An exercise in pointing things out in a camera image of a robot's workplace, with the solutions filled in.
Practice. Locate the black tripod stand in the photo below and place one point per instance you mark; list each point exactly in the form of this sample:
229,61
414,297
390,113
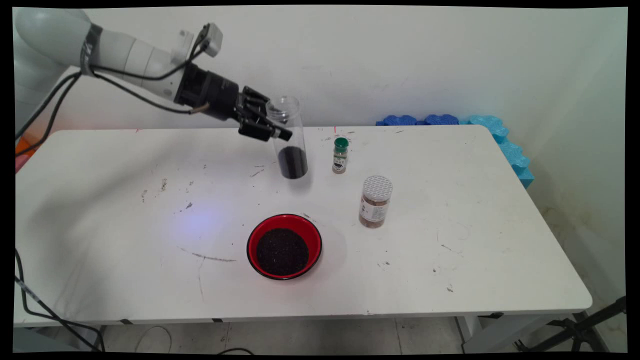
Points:
580,330

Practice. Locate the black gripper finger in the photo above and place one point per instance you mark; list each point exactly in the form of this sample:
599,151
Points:
260,127
259,98

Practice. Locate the orange and pink object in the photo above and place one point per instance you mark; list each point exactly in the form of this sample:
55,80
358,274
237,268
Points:
22,150

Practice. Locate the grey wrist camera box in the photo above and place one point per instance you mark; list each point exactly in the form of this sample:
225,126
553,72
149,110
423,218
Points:
213,39

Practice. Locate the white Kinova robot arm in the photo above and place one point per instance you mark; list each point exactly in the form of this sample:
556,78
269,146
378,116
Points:
125,55

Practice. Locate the small green cap spice bottle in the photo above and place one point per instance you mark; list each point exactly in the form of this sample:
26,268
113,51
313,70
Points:
340,160

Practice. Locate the clear jar with black seeds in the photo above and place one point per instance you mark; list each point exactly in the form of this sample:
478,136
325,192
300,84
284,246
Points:
293,162

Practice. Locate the red bowl with black rim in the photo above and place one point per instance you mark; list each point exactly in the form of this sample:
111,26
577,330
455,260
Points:
255,235

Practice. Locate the white table leg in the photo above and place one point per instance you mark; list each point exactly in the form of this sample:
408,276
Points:
480,335

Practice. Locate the white lid brown spice jar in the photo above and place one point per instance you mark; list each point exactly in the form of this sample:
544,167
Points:
374,205

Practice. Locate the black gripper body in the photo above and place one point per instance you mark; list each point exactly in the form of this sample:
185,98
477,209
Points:
215,95

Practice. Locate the light blue foam mat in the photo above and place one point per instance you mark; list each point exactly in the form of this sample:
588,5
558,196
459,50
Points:
510,150

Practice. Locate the black seeds pile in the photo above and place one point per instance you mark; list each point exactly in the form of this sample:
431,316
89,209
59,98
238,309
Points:
282,252

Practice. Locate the dark blue foam mat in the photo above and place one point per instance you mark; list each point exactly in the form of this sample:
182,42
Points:
397,120
441,119

